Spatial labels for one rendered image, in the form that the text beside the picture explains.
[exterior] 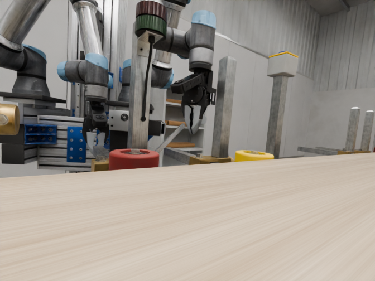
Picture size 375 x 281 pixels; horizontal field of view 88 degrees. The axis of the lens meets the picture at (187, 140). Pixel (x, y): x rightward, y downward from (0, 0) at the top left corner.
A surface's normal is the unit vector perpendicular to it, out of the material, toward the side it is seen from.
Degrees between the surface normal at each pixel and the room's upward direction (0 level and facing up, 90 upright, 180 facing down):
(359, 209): 0
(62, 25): 90
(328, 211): 0
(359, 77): 90
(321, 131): 90
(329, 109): 90
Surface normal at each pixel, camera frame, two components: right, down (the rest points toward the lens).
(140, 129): 0.54, 0.11
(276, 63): -0.84, -0.01
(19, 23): 0.47, 0.74
